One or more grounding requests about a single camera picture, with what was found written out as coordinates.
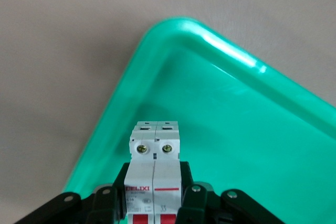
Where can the green plastic tray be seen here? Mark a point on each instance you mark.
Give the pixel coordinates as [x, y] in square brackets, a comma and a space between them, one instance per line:
[236, 129]

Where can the white circuit breaker red switches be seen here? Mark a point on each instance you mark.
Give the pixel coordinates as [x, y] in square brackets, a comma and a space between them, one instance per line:
[152, 171]

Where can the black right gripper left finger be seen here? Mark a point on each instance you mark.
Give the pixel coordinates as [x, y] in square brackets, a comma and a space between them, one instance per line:
[102, 208]

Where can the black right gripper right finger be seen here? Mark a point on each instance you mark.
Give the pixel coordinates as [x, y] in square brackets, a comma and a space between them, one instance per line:
[199, 208]

